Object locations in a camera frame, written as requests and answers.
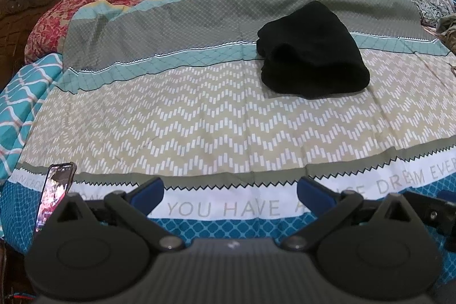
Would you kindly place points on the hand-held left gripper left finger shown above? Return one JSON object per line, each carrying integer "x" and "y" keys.
{"x": 148, "y": 193}

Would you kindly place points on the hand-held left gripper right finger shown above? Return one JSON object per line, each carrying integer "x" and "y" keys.
{"x": 313, "y": 193}

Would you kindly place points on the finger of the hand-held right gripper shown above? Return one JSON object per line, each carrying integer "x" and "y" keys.
{"x": 447, "y": 195}

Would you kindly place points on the black pants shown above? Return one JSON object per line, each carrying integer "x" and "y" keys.
{"x": 313, "y": 54}

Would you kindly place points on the striped patterned bedsheet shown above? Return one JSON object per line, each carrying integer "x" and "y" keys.
{"x": 178, "y": 104}

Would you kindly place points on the smartphone in dark case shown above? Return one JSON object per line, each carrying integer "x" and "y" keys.
{"x": 53, "y": 197}

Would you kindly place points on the teal lattice pattern blanket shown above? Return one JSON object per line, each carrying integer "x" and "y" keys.
{"x": 21, "y": 104}

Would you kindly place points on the olive crumpled clothes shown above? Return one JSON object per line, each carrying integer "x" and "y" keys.
{"x": 449, "y": 35}

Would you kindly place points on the carved wooden headboard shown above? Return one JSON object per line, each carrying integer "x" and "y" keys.
{"x": 21, "y": 19}

